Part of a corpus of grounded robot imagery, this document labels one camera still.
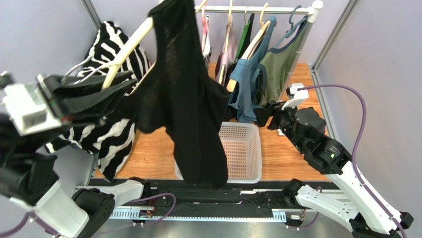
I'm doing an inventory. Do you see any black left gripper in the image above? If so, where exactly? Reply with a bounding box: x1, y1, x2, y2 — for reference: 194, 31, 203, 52
16, 67, 138, 150

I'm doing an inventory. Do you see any black white striped tank top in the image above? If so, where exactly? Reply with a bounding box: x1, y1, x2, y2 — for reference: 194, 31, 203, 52
202, 15, 212, 69

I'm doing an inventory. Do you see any cream white hanger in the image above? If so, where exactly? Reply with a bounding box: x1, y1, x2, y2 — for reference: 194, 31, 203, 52
61, 0, 209, 96

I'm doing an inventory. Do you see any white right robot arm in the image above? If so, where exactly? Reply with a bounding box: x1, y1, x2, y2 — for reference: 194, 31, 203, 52
254, 101, 414, 238

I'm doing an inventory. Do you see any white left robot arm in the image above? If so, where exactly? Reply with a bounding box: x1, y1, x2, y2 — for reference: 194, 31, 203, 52
0, 71, 151, 238

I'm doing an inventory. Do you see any blue ribbed tank top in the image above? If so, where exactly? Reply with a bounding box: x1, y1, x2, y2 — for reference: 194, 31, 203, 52
228, 16, 277, 123

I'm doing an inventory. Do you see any wooden hanger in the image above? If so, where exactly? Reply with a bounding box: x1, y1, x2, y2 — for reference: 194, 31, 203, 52
226, 2, 271, 93

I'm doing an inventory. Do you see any olive green tank top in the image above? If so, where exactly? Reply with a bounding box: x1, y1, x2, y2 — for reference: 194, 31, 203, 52
254, 33, 303, 106

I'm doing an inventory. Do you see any pink lilac tank top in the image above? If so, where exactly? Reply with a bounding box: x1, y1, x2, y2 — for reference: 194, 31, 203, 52
215, 15, 237, 87

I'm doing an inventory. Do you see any green hanger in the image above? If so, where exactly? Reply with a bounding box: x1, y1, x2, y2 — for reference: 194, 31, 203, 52
234, 5, 255, 63

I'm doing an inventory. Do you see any blue grey hanger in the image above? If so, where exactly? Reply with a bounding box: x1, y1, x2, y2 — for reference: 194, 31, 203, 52
273, 5, 308, 48

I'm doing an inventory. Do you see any beige hanger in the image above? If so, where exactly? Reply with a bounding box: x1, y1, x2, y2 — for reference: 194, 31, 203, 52
218, 0, 233, 85

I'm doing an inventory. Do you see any white plastic laundry basket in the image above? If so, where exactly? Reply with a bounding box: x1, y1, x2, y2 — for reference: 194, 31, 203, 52
175, 122, 263, 189

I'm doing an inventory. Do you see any zebra striped pillow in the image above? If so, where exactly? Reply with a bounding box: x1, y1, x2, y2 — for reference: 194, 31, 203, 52
44, 21, 136, 182

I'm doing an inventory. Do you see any white metal clothes rack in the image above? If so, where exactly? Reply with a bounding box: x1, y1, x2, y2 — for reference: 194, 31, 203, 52
158, 0, 324, 110

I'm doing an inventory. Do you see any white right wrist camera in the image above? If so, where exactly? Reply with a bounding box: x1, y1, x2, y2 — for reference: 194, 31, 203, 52
282, 83, 309, 110

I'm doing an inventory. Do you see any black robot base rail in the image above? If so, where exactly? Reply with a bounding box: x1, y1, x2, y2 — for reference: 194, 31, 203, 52
75, 178, 340, 220

